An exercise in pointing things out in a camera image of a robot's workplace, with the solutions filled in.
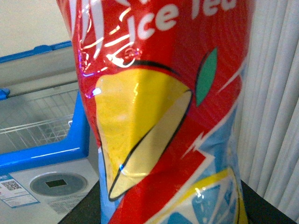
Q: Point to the red ice tea bottle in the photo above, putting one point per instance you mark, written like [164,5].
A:
[160,82]

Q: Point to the white blue chest freezer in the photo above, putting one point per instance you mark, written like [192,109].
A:
[76,153]

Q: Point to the glass sliding freezer lid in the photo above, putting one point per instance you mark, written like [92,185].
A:
[27,72]

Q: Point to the oval grey temperature control panel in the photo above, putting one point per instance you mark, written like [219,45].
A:
[58,184]

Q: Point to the white vertical blinds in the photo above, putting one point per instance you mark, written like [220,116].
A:
[267,125]

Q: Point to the pale blue instruction sticker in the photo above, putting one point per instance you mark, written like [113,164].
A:
[65,204]

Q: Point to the energy efficiency label sticker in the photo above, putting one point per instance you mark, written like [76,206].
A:
[13,194]

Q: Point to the white wire freezer basket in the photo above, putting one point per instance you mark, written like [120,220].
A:
[35,119]

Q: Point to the blue freezer lid handle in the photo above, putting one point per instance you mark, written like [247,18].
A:
[42,49]

